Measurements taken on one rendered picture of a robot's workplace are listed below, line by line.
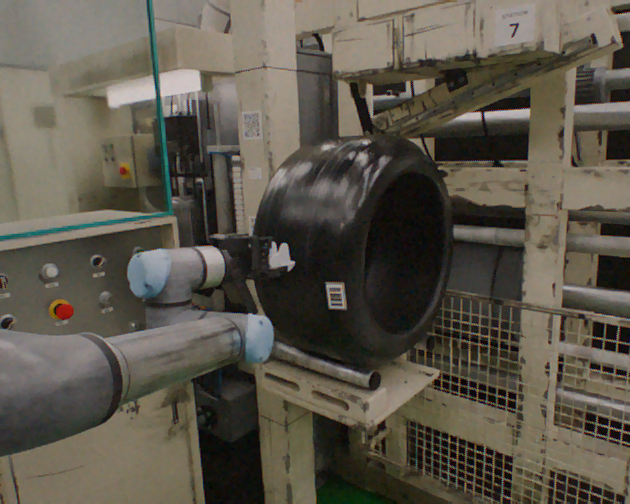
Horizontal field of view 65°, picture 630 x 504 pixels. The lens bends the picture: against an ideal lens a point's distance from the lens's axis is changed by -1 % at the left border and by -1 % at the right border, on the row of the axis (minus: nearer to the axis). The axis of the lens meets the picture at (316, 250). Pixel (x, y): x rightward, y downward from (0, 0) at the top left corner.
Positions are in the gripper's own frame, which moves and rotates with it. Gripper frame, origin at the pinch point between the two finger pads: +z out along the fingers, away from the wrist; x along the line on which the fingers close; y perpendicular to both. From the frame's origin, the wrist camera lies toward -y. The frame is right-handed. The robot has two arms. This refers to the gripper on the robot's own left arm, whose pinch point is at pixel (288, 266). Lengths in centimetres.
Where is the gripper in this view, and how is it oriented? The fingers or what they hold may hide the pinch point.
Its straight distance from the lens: 106.8
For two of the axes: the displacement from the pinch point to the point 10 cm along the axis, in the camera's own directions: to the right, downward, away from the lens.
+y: 0.3, -9.9, -1.3
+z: 6.5, -0.7, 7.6
